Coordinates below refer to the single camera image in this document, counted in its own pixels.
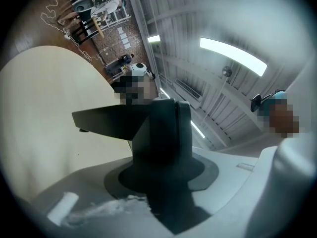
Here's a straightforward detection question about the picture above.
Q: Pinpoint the beige table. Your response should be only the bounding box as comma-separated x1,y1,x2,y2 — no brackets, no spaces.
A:
0,45,159,203

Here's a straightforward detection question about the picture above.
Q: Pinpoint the row of white wall papers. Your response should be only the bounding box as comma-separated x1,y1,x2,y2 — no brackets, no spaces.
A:
115,27,132,50

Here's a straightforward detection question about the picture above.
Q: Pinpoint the grey round chair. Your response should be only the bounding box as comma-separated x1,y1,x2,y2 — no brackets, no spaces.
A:
73,0,95,12

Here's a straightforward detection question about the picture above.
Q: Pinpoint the person's head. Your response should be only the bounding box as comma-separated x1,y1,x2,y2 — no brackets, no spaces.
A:
257,90,301,139

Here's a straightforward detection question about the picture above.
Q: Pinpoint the wooden side table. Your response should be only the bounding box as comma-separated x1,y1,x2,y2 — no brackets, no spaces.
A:
92,17,105,39

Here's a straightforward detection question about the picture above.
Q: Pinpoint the white cable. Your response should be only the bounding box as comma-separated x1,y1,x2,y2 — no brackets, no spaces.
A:
39,0,106,64

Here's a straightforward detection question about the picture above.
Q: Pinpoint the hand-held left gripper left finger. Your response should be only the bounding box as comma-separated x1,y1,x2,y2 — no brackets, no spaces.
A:
31,145,260,236

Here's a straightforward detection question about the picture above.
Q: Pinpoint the large ceiling light panel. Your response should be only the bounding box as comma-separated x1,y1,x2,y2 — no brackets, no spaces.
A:
199,37,268,77

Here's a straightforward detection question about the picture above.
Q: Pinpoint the black head-mounted camera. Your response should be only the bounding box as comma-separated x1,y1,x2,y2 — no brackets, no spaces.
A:
250,89,286,113

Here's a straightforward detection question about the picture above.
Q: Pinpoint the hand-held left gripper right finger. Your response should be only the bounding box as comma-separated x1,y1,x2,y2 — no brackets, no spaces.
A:
210,132,317,238

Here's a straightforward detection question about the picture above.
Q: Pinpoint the ceiling air conditioner unit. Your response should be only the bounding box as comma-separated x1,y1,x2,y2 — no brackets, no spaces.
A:
174,79,202,109

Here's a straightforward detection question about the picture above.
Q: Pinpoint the black chair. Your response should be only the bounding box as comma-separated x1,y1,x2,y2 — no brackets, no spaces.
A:
71,18,98,45

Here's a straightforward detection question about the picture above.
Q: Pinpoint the white shelf rack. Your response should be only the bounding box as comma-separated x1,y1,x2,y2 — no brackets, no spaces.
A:
106,5,131,31

